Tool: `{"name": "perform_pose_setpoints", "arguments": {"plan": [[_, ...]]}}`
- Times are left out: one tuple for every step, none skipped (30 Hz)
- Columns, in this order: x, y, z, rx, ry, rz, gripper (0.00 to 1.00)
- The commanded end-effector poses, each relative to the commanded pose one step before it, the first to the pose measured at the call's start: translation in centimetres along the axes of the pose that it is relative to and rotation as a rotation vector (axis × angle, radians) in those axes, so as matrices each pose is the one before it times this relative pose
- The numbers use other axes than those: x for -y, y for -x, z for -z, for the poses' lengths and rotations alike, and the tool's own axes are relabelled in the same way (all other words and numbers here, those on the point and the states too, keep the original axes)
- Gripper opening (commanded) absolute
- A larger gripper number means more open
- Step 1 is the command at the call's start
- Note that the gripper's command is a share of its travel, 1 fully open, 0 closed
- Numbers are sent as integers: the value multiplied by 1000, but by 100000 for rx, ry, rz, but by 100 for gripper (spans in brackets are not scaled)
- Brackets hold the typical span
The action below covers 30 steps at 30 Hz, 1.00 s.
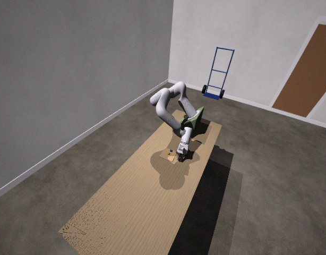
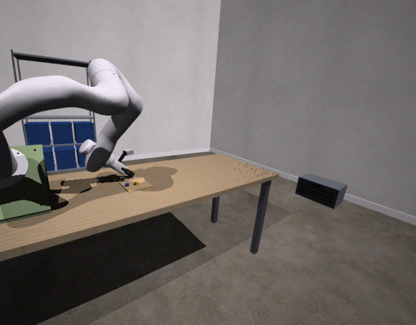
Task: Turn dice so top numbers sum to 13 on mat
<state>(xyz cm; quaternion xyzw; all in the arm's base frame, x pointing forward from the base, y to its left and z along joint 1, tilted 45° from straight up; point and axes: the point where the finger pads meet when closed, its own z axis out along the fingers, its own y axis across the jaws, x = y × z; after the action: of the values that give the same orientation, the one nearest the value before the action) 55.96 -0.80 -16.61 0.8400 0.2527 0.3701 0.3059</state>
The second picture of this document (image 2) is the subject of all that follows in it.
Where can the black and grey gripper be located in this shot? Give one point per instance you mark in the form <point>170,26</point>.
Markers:
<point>117,166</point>

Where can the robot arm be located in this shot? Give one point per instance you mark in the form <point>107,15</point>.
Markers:
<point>108,96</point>

